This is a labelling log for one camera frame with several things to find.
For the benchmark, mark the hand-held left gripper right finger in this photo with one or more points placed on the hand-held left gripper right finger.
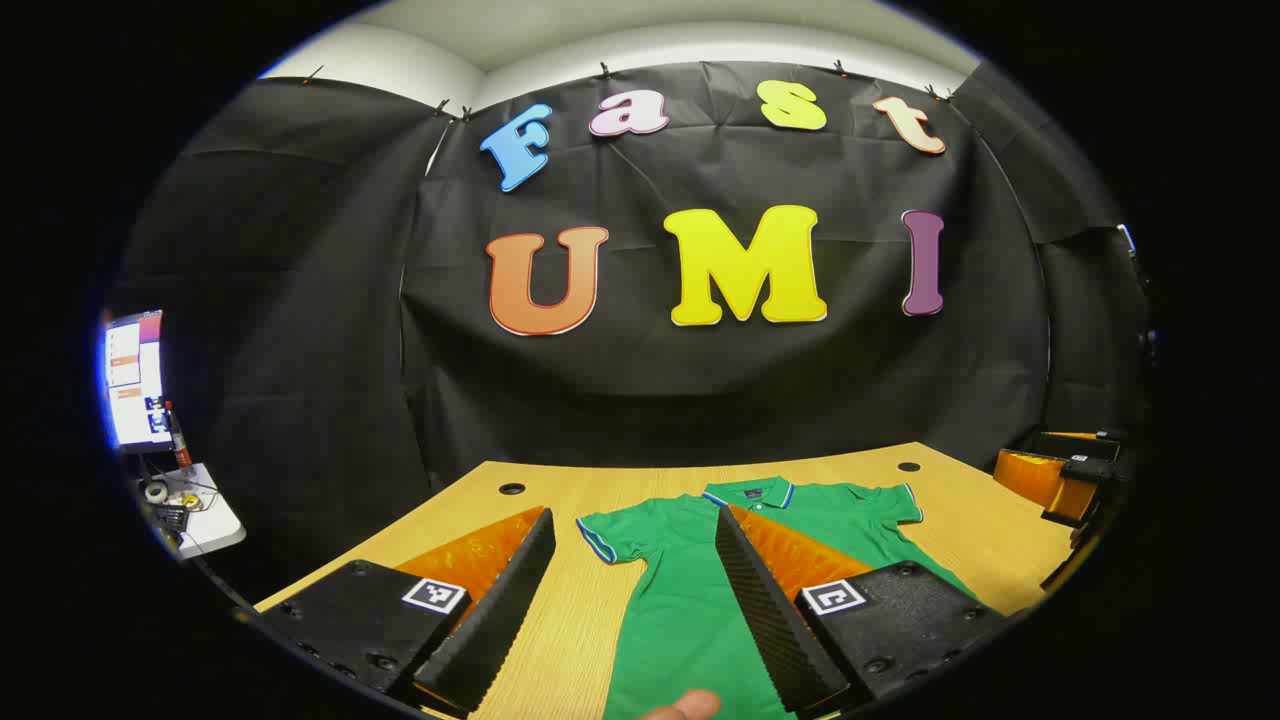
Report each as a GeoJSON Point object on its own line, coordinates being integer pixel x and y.
{"type": "Point", "coordinates": [765, 610]}

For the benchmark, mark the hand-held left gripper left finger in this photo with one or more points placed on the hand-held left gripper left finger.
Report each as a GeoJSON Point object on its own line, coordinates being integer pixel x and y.
{"type": "Point", "coordinates": [500, 600]}

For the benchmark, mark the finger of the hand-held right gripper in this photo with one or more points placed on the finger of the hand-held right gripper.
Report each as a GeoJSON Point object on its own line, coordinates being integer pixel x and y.
{"type": "Point", "coordinates": [1035, 480]}
{"type": "Point", "coordinates": [1080, 445]}

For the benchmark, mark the green T-shirt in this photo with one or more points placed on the green T-shirt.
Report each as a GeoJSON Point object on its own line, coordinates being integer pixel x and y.
{"type": "Point", "coordinates": [680, 600]}

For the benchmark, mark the dark metal stand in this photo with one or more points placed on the dark metal stand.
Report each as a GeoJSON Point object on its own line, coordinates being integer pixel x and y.
{"type": "Point", "coordinates": [1140, 300]}

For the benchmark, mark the black backdrop cloth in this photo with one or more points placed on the black backdrop cloth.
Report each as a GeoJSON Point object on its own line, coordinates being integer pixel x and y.
{"type": "Point", "coordinates": [700, 390]}

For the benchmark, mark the white side table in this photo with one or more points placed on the white side table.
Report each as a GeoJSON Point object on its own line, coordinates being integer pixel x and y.
{"type": "Point", "coordinates": [215, 525]}

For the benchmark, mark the red bottle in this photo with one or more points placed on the red bottle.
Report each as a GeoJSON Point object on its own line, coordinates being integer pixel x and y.
{"type": "Point", "coordinates": [180, 445]}

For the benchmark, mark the white tape roll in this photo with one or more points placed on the white tape roll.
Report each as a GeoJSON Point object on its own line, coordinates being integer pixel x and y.
{"type": "Point", "coordinates": [156, 491]}

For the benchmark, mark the computer monitor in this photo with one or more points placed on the computer monitor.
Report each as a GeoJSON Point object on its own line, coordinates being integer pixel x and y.
{"type": "Point", "coordinates": [135, 380]}

